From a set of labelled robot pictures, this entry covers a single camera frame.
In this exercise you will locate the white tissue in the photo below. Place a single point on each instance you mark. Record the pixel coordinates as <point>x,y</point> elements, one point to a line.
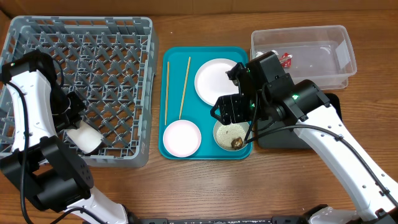
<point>270,53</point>

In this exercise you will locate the grey dishwasher rack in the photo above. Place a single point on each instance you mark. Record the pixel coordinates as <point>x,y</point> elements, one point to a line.
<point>110,63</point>

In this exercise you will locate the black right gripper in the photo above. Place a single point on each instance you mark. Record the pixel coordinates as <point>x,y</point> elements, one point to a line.
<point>230,107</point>

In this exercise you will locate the clear plastic bin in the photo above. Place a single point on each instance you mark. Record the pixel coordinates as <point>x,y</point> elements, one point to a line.
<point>322,54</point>

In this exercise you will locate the red snack wrapper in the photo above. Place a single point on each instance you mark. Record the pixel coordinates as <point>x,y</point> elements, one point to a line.
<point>286,60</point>

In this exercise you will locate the white paper cup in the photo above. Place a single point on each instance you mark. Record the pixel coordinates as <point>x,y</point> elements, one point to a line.
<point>85,137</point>

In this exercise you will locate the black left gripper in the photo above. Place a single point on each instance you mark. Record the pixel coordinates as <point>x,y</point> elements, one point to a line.
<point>69,122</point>

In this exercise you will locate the grey bowl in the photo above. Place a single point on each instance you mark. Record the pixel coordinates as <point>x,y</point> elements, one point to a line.
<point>228,137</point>

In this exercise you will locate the wooden chopstick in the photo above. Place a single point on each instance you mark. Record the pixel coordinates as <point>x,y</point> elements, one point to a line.
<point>167,92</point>
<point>185,86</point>

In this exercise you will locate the black tray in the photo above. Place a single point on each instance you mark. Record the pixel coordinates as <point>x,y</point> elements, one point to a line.
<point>288,139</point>

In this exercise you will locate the small white plate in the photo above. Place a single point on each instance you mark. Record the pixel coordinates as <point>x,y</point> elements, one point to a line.
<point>182,138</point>

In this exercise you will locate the large white plate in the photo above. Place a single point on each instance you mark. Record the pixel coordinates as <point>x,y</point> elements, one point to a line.
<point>211,80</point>

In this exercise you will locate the teal plastic tray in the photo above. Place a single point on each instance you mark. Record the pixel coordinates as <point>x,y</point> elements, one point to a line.
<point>195,109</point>

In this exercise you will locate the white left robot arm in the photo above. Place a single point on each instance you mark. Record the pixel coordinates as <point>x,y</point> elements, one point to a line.
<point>45,170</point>

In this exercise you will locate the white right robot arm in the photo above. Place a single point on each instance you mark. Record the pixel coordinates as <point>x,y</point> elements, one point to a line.
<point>267,92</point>

